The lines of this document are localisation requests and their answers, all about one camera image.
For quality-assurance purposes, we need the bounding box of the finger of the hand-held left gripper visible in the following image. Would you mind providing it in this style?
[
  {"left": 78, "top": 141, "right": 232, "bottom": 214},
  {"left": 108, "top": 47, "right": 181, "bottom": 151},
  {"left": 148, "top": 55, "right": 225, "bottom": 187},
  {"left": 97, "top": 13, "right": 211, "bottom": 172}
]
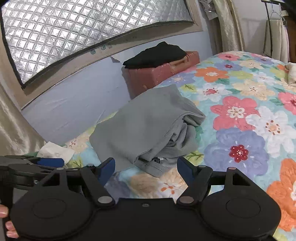
[
  {"left": 8, "top": 163, "right": 58, "bottom": 177},
  {"left": 0, "top": 155, "right": 65, "bottom": 168}
]

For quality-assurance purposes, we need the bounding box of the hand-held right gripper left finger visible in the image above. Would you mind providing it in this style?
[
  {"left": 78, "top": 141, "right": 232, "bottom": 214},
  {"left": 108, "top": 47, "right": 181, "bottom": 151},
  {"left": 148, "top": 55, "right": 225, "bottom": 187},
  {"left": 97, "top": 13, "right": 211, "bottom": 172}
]
[{"left": 42, "top": 158, "right": 116, "bottom": 208}]

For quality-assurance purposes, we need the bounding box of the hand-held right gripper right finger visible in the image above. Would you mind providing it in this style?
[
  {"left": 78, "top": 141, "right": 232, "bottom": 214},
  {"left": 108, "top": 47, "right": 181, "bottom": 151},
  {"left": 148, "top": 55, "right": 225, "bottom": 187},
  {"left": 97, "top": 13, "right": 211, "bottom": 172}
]
[{"left": 177, "top": 157, "right": 251, "bottom": 207}]

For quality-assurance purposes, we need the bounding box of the grey knit garment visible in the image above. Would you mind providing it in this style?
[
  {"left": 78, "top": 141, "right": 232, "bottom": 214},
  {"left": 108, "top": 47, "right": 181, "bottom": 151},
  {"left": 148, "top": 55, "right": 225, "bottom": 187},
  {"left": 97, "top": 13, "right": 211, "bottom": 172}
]
[{"left": 89, "top": 84, "right": 206, "bottom": 178}]

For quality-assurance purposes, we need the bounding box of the black metal clothes rack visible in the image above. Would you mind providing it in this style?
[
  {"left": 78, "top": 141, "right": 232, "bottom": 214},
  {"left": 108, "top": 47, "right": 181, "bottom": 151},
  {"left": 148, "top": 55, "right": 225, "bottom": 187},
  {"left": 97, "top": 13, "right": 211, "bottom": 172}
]
[{"left": 261, "top": 0, "right": 296, "bottom": 58}]

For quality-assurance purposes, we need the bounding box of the person's left hand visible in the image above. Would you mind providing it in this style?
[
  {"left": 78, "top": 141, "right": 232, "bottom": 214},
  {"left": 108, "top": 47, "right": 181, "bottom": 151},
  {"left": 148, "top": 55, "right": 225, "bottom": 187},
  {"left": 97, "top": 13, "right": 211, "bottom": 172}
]
[{"left": 0, "top": 204, "right": 19, "bottom": 239}]

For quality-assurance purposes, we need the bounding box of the white crumpled cloth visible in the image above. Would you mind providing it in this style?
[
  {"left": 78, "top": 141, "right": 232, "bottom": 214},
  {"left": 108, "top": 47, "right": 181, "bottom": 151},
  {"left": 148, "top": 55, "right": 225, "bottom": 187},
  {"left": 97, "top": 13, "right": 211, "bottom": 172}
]
[{"left": 36, "top": 142, "right": 75, "bottom": 164}]

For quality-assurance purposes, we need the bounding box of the shiny beige curtain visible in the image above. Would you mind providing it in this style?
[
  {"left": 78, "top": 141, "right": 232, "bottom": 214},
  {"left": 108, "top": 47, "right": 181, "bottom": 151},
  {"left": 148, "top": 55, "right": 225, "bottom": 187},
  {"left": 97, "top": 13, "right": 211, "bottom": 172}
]
[{"left": 0, "top": 83, "right": 48, "bottom": 158}]

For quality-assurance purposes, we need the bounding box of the floral bedspread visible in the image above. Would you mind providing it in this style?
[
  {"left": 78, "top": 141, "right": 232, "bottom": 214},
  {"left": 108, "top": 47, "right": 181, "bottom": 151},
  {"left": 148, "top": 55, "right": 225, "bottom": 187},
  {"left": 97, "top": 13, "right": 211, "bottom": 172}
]
[{"left": 23, "top": 51, "right": 296, "bottom": 241}]

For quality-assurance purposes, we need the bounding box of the reddish pink suitcase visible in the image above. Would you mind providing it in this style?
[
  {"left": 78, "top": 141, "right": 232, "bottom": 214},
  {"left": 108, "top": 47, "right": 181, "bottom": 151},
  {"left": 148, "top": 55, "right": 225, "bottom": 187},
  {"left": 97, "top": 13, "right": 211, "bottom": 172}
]
[{"left": 122, "top": 51, "right": 200, "bottom": 100}]

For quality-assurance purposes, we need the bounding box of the black folded cloth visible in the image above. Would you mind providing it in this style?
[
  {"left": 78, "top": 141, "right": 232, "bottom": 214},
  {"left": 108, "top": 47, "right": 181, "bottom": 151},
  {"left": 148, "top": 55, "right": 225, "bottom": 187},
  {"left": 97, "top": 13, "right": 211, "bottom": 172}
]
[{"left": 122, "top": 41, "right": 187, "bottom": 69}]

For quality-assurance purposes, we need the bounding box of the silver quilted window cover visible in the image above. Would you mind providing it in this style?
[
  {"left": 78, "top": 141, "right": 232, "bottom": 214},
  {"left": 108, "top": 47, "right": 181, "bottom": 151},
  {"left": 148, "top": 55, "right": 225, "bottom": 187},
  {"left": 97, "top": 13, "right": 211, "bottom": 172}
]
[{"left": 0, "top": 0, "right": 195, "bottom": 91}]

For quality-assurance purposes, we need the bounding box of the cream pillow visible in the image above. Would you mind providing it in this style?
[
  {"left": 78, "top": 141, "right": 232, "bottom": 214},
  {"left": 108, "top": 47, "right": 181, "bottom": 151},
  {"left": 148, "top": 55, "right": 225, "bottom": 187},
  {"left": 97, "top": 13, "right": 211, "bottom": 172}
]
[{"left": 285, "top": 62, "right": 296, "bottom": 85}]

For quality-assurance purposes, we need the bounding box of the beige striped curtain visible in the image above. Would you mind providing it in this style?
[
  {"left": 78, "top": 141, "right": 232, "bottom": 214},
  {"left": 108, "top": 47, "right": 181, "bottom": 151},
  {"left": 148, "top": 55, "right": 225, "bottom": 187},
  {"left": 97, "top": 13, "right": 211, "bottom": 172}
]
[{"left": 211, "top": 0, "right": 246, "bottom": 55}]

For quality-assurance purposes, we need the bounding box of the white hanging garment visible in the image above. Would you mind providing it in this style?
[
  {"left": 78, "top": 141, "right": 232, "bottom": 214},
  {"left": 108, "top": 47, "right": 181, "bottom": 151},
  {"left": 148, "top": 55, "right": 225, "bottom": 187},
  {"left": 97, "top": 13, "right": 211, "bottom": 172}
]
[{"left": 264, "top": 19, "right": 290, "bottom": 62}]

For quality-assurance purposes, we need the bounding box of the grey hanging cloth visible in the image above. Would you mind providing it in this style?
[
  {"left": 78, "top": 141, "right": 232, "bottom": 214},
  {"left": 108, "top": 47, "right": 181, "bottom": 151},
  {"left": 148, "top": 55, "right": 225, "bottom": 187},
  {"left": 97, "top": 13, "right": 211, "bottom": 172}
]
[{"left": 199, "top": 0, "right": 217, "bottom": 21}]

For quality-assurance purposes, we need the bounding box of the beige window frame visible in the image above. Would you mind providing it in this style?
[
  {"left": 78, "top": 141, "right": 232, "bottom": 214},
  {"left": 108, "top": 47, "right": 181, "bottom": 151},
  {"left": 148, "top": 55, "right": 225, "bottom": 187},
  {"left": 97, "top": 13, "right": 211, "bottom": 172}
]
[{"left": 0, "top": 0, "right": 204, "bottom": 111}]

